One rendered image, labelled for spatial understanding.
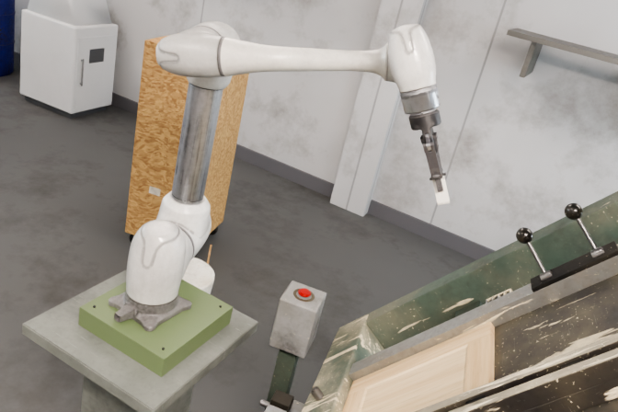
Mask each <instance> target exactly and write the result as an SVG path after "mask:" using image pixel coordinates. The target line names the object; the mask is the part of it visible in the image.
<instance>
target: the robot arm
mask: <svg viewBox="0 0 618 412"><path fill-rule="evenodd" d="M156 60H157V63H158V64H159V65H160V66H161V67H162V69H164V70H166V71H168V72H169V73H171V74H176V75H180V76H186V77H187V79H188V81H189V87H188V93H187V99H186V105H185V111H184V117H183V122H182V129H181V134H180V140H179V147H178V152H177V163H176V169H175V175H174V181H173V187H172V191H170V192H169V193H167V194H166V195H165V196H164V198H163V200H162V203H161V206H160V210H159V213H158V215H157V218H156V220H153V221H150V222H148V223H145V224H144V225H143V226H142V227H141V228H140V229H139V230H138V231H137V233H136V234H135V236H134V237H133V239H132V242H131V246H130V251H129V255H128V262H127V272H126V291H125V292H124V293H122V294H120V295H117V296H113V297H110V298H109V306H112V307H114V308H117V309H119V311H118V312H116V313H115V315H114V318H115V320H116V321H117V322H122V321H126V320H129V319H132V320H134V321H135V322H137V323H138V324H140V325H141V326H142V327H143V329H144V330H145V331H148V332H151V331H154V330H155V329H156V328H157V327H158V326H159V325H161V324H163V323H164V322H165V321H167V320H168V319H170V318H172V317H173V316H175V315H178V314H179V313H181V312H183V311H186V310H189V309H190V308H191V301H189V300H187V299H184V298H182V297H180V296H179V295H178V290H179V286H180V283H181V279H182V278H183V277H184V274H185V272H186V269H187V267H188V265H189V263H190V261H191V260H192V259H193V258H194V257H195V256H196V255H197V253H198V252H199V251H200V249H201V248H202V246H203V245H204V243H205V242H206V240H207V238H208V236H209V234H210V231H211V227H212V219H211V216H210V210H211V205H210V203H209V202H208V200H207V199H206V198H205V196H204V191H205V187H206V181H207V176H208V171H209V166H210V161H211V156H212V147H213V141H214V136H215V131H216V126H217V120H218V116H219V110H220V106H221V100H222V95H223V90H224V89H225V88H226V87H227V86H228V85H229V84H230V82H231V79H232V76H233V75H238V74H251V73H259V72H306V71H357V72H368V73H374V74H378V75H379V76H381V77H382V78H383V80H384V81H387V82H393V83H396V85H397V87H398V89H399V92H400V97H401V99H402V103H403V108H404V112H405V114H410V116H409V122H410V126H411V130H413V131H418V130H422V135H421V137H420V141H421V143H422V144H423V148H424V153H425V154H426V157H427V160H428V164H429V171H430V174H431V177H430V178H429V180H432V183H433V187H434V190H435V195H436V199H437V203H438V205H442V204H448V203H450V199H449V194H448V190H447V187H446V182H445V178H444V176H446V172H445V173H443V172H442V171H443V169H442V166H441V158H440V153H439V144H438V135H437V133H436V132H434V131H433V128H432V127H435V126H438V125H440V124H441V115H440V111H439V110H437V109H436V108H437V107H439V106H440V104H441V103H440V102H439V93H438V87H437V85H436V64H435V58H434V54H433V50H432V48H431V45H430V42H429V38H428V36H427V34H426V32H425V30H424V29H423V28H422V27H421V25H419V24H406V25H403V26H400V27H398V28H396V29H393V30H391V31H390V33H389V36H388V42H387V43H386V44H385V45H384V46H383V47H382V48H381V49H378V50H373V51H345V50H329V49H314V48H299V47H282V46H271V45H264V44H258V43H253V42H248V41H244V40H240V38H239V36H238V34H237V33H236V31H235V30H234V29H233V28H232V27H231V26H229V25H227V24H225V23H223V22H219V21H207V22H203V23H200V24H198V25H196V26H194V27H192V28H191V29H187V30H185V31H182V32H180V33H179V34H172V35H169V36H167V37H165V38H163V39H161V40H160V41H159V42H158V44H157V45H156Z"/></svg>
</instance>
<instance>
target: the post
mask: <svg viewBox="0 0 618 412"><path fill-rule="evenodd" d="M298 360H299V357H298V356H296V355H293V354H291V353H289V352H286V351H284V350H281V349H279V353H278V357H277V361H276V365H275V369H274V373H273V376H272V380H271V384H270V388H269V394H268V398H267V401H269V402H270V400H271V398H272V397H273V395H274V393H275V391H276V390H280V391H282V392H284V393H286V394H290V391H291V387H292V380H293V377H294V374H295V370H296V366H297V362H298Z"/></svg>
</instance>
